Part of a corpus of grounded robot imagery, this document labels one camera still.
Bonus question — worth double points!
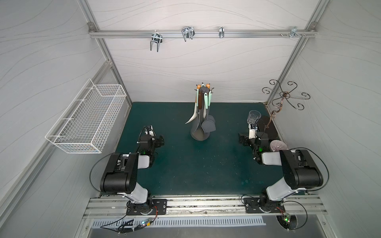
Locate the grey spatula mint handle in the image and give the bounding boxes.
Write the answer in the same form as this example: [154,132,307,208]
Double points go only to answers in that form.
[196,93,208,137]
[204,91,216,133]

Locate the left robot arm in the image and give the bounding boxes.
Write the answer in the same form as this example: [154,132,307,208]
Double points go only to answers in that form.
[89,126,164,215]

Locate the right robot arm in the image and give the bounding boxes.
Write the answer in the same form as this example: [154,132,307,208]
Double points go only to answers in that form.
[238,124,328,213]

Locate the grey utensil rack stand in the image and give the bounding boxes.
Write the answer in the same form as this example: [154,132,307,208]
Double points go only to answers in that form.
[186,83,216,141]

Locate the clear drinking glass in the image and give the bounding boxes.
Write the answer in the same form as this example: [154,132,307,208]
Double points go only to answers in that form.
[247,110,262,125]

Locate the copper mug tree stand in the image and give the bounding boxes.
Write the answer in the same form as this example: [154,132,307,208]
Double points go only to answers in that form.
[262,79,311,140]

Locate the striped ceramic bowl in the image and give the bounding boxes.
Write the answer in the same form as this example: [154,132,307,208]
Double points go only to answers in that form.
[270,140,289,152]

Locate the green mat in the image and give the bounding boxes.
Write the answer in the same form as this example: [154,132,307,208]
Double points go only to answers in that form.
[117,102,283,195]

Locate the white spoon left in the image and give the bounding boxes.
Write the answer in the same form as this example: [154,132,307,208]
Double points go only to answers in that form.
[186,89,199,124]

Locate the white vent strip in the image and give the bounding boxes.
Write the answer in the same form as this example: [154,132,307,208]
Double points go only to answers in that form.
[91,216,266,229]

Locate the metal hook left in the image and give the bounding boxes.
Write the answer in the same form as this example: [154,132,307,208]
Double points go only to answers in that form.
[150,32,163,52]

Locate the metal hook small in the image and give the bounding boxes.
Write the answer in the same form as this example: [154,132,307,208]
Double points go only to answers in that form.
[219,26,225,39]

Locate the metal hook middle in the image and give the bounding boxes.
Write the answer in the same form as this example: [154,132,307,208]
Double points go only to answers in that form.
[181,26,195,42]

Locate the metal hook right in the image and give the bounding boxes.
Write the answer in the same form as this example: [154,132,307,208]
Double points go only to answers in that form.
[280,27,307,39]

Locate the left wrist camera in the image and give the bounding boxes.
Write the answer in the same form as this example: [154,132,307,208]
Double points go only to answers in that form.
[145,125,156,137]

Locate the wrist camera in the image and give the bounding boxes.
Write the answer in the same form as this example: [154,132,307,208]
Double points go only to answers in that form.
[145,125,156,137]
[248,124,258,139]

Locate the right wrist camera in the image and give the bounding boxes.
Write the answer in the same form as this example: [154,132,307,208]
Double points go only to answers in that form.
[248,124,258,139]

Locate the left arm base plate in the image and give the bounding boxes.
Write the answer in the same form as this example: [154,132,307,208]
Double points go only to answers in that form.
[126,199,168,216]

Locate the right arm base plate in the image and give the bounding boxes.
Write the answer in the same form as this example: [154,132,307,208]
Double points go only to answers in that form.
[241,197,285,214]

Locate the steel turner wood handle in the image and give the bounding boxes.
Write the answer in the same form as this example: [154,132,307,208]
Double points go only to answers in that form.
[197,84,204,110]

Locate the white wire basket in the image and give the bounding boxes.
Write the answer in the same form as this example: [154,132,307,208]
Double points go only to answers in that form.
[45,79,127,154]

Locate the aluminium front rail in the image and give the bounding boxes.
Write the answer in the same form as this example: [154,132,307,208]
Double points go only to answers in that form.
[83,195,328,218]

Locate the aluminium rail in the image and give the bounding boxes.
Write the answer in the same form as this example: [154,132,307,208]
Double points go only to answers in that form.
[89,27,318,39]
[83,195,328,218]

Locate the aluminium top rail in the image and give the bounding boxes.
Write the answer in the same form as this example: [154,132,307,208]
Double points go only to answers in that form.
[89,27,318,39]

